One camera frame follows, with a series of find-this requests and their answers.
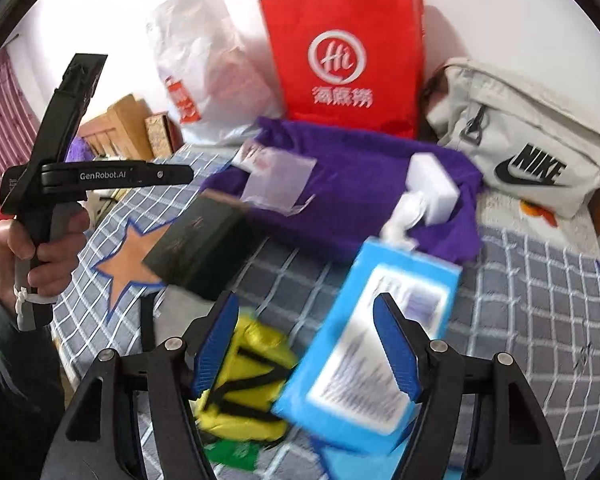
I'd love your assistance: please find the yellow black pouch bag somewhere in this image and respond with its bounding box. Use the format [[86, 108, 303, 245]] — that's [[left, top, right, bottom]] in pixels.
[[192, 314, 298, 445]]

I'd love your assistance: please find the blue tissue pack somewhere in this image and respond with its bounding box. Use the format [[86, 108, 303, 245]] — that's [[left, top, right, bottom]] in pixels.
[[273, 238, 462, 434]]

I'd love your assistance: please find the person's left hand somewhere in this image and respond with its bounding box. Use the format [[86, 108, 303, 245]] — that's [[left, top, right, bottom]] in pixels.
[[0, 205, 90, 315]]

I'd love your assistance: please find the purple plush toy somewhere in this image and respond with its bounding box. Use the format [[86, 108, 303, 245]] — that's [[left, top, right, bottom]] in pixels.
[[65, 136, 94, 162]]

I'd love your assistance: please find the striped purple curtain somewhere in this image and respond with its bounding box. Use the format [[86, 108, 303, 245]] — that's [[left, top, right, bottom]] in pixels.
[[0, 50, 40, 186]]

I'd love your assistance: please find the green plastic packet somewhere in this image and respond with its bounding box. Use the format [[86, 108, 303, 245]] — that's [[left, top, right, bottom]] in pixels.
[[204, 439, 261, 471]]

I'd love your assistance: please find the wooden headboard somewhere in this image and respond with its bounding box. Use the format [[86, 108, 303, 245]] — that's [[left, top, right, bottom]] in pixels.
[[78, 94, 154, 160]]

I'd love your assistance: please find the dark green gold box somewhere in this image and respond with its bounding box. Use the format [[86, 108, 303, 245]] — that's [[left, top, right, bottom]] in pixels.
[[143, 190, 259, 301]]

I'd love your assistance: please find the brown star blue border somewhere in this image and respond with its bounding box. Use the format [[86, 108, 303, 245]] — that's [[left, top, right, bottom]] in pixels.
[[92, 219, 173, 321]]

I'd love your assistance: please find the framed picture board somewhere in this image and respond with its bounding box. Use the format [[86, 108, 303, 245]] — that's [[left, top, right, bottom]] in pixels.
[[145, 113, 183, 158]]

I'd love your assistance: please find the grey white checked bedspread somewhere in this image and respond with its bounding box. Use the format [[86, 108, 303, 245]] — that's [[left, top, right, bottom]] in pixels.
[[52, 150, 600, 479]]

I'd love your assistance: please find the white foam block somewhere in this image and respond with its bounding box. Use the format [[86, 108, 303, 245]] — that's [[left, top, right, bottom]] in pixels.
[[380, 153, 460, 252]]

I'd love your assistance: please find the purple fluffy towel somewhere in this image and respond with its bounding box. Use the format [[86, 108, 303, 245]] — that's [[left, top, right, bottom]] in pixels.
[[199, 116, 486, 266]]

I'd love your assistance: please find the person's dark left sleeve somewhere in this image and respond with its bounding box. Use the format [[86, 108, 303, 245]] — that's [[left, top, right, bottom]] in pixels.
[[0, 304, 65, 479]]

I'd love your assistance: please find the white Miniso plastic bag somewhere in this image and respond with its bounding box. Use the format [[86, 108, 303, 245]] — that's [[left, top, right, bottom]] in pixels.
[[148, 0, 283, 146]]

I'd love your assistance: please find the grey Nike waist bag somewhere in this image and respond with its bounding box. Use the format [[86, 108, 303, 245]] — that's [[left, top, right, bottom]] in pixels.
[[422, 58, 600, 218]]

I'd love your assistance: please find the red Haidilao paper bag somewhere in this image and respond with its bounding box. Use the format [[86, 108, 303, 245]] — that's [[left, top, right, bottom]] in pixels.
[[259, 0, 425, 139]]

